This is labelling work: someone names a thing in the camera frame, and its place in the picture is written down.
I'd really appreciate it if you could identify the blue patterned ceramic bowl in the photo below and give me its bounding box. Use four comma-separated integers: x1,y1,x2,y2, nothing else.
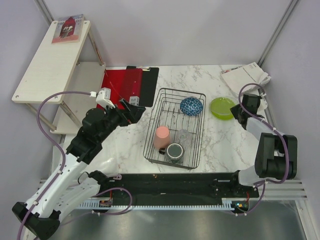
180,97,203,117

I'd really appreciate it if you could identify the white two-tier shelf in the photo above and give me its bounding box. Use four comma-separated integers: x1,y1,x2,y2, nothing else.
11,20,106,135

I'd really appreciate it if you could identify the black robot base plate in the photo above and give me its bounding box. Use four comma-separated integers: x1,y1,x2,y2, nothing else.
89,170,259,204

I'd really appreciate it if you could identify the red transparent plastic folder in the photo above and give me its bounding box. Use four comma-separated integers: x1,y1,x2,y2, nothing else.
101,68,143,109

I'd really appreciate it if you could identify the clear glass tumbler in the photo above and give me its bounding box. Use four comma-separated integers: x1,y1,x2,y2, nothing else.
176,129,192,148

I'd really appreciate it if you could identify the light blue cable duct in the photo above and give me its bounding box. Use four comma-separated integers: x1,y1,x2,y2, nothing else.
75,198,235,211

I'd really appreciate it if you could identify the lime green plastic plate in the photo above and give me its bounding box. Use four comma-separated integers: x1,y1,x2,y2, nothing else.
209,96,236,120

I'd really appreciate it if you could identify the pink plastic cup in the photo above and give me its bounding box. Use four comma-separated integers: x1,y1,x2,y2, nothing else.
153,126,171,150

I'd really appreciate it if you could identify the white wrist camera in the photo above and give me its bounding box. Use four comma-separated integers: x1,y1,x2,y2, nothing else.
257,93,268,115
96,87,116,109

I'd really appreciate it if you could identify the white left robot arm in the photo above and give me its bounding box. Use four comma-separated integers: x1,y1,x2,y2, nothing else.
12,99,146,240

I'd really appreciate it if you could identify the black clipboard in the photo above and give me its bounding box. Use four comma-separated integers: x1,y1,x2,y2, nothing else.
125,65,160,107

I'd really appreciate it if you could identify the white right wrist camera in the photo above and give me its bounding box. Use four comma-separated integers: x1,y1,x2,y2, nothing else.
257,93,268,115

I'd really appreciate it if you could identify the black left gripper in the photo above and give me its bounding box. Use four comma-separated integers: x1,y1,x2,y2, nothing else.
97,98,145,143

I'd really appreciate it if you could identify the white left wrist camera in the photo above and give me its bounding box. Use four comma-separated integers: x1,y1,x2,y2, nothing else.
96,87,116,109

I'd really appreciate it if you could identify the dark green ceramic mug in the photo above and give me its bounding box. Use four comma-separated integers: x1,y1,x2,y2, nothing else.
158,142,185,165

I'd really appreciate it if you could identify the black wire dish rack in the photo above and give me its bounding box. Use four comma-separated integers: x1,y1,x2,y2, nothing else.
143,87,206,170

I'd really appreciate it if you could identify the white spiral notebook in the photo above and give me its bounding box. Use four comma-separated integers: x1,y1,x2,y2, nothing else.
220,62,271,97

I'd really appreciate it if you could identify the red illustrated book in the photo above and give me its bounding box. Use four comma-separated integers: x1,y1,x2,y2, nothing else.
51,14,85,44

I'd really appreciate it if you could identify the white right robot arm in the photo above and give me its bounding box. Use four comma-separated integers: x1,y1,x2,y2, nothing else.
229,93,298,197

